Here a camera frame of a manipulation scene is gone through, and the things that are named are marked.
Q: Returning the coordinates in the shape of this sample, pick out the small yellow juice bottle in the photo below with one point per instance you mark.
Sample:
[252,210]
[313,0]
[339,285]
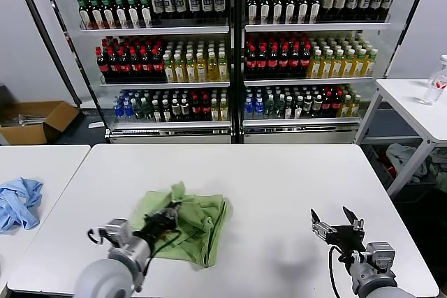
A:
[214,111]
[223,111]
[355,106]
[345,107]

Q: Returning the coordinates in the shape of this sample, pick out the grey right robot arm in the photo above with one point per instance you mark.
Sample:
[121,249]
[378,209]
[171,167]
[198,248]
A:
[377,284]

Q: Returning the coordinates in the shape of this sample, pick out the crumpled light blue shirt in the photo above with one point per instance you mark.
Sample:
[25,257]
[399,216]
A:
[17,203]

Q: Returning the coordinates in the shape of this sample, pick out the white label dark drink bottle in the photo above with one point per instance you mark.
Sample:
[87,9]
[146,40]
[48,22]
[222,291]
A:
[193,5]
[206,4]
[387,1]
[179,5]
[352,1]
[168,5]
[157,6]
[376,1]
[219,4]
[364,1]

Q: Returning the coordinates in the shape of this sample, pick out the clear plastic water bottle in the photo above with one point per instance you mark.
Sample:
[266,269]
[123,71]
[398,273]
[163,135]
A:
[434,85]

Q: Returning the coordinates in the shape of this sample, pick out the white display cooler cabinet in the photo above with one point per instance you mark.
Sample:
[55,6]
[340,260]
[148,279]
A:
[174,135]

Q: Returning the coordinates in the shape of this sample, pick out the open cardboard box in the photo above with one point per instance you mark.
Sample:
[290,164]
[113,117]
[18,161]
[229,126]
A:
[63,113]

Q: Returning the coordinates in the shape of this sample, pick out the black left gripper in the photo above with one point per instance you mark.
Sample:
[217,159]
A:
[157,223]

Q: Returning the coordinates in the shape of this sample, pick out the white crumpled cloth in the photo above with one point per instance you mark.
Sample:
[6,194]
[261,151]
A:
[401,158]

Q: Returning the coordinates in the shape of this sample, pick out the green cap tea bottle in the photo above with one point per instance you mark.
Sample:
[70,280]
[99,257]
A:
[253,10]
[277,10]
[146,14]
[121,15]
[133,14]
[84,15]
[96,15]
[315,10]
[108,15]
[290,10]
[265,10]
[303,10]

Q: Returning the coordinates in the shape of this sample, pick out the white side table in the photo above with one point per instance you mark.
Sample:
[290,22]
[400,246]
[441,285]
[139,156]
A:
[408,102]

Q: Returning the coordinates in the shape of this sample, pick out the small red label cola bottle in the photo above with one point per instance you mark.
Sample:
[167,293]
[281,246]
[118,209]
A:
[326,104]
[206,109]
[336,104]
[195,109]

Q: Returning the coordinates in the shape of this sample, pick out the white cooler shelf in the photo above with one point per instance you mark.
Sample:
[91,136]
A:
[314,27]
[307,81]
[300,121]
[153,30]
[164,84]
[171,125]

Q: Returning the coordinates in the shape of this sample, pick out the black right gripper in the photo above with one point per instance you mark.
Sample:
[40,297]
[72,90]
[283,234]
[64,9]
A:
[347,238]

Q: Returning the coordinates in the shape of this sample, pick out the beige label tea bottle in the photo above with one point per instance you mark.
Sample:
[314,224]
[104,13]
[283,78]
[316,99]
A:
[327,3]
[339,2]

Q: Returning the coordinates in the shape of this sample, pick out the small dark white label bottle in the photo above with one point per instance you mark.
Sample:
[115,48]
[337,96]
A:
[307,106]
[175,111]
[288,109]
[185,111]
[317,106]
[166,113]
[156,113]
[298,109]

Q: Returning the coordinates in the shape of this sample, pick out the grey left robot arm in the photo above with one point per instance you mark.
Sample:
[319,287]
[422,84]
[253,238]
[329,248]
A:
[101,277]

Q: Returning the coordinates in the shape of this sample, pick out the red cap cola bottle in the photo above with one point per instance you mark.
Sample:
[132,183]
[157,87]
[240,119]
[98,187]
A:
[101,66]
[295,63]
[112,66]
[146,65]
[123,66]
[157,65]
[135,66]
[273,63]
[305,63]
[262,63]
[251,63]
[284,63]

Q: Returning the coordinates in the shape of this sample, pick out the white floor bracket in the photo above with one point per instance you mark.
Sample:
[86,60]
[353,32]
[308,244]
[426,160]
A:
[96,125]

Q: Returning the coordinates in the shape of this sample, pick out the grey green cloth pile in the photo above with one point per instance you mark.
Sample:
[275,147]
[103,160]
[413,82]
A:
[439,169]

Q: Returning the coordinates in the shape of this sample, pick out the small clear green bottle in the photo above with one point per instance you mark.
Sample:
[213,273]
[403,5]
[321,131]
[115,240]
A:
[138,112]
[269,107]
[147,112]
[279,107]

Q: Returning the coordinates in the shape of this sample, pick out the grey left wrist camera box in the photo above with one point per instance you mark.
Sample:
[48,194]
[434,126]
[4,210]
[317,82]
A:
[117,231]

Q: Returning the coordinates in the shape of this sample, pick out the light green polo shirt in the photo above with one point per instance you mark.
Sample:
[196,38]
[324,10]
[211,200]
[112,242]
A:
[199,228]

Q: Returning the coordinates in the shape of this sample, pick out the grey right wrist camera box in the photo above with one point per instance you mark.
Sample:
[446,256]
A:
[380,254]

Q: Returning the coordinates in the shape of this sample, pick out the metal rods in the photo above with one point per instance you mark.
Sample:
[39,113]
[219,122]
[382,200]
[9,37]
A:
[29,119]

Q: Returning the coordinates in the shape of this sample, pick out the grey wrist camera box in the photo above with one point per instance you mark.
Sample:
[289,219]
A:
[380,254]
[117,231]

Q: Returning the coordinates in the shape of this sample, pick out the small blue drink bottle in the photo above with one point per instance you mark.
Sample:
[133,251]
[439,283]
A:
[128,112]
[258,109]
[248,109]
[117,112]

